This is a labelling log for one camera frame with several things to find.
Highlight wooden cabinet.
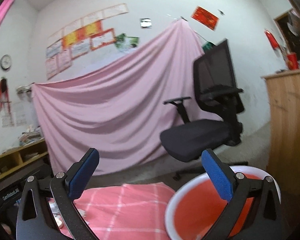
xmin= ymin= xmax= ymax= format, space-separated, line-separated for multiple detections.
xmin=262 ymin=67 xmax=300 ymax=195

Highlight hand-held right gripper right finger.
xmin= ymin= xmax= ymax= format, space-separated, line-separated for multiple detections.
xmin=201 ymin=148 xmax=283 ymax=240

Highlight pink curtain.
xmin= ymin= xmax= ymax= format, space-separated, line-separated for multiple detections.
xmin=0 ymin=0 xmax=18 ymax=50

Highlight group of wall certificates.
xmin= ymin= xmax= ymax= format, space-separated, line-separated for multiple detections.
xmin=45 ymin=3 xmax=129 ymax=80

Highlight red bucket with white rim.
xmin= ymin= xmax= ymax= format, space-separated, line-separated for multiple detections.
xmin=164 ymin=166 xmax=282 ymax=240

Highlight round wall clock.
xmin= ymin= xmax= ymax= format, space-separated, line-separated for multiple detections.
xmin=0 ymin=54 xmax=12 ymax=70

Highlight black office chair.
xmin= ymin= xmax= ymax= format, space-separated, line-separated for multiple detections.
xmin=160 ymin=39 xmax=248 ymax=180

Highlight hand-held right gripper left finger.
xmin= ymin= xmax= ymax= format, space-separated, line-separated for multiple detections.
xmin=16 ymin=148 xmax=100 ymax=240

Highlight red hanging ornament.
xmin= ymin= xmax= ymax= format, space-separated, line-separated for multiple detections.
xmin=264 ymin=29 xmax=280 ymax=52

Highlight white wall calendar sheets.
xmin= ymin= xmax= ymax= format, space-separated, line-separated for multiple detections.
xmin=1 ymin=101 xmax=25 ymax=128

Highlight green sign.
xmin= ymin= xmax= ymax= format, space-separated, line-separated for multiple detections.
xmin=202 ymin=41 xmax=215 ymax=53

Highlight wire wall shelf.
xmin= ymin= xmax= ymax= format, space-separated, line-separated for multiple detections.
xmin=16 ymin=85 xmax=34 ymax=95

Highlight wooden shelf unit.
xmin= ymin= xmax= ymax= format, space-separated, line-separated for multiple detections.
xmin=0 ymin=139 xmax=49 ymax=182

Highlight red cup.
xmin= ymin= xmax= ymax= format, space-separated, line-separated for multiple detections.
xmin=286 ymin=52 xmax=300 ymax=70

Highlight red paper wall decoration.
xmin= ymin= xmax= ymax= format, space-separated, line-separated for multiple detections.
xmin=191 ymin=6 xmax=220 ymax=31

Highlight green photo print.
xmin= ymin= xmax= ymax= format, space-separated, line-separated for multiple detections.
xmin=125 ymin=37 xmax=140 ymax=52
xmin=115 ymin=33 xmax=127 ymax=48

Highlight red tassel wall ornament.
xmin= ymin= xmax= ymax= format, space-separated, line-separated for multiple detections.
xmin=0 ymin=78 xmax=12 ymax=110

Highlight stack of papers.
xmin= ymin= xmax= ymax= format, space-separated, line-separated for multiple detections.
xmin=18 ymin=125 xmax=43 ymax=147

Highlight pink hanging sheet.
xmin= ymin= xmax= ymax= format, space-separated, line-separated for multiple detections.
xmin=31 ymin=20 xmax=205 ymax=175

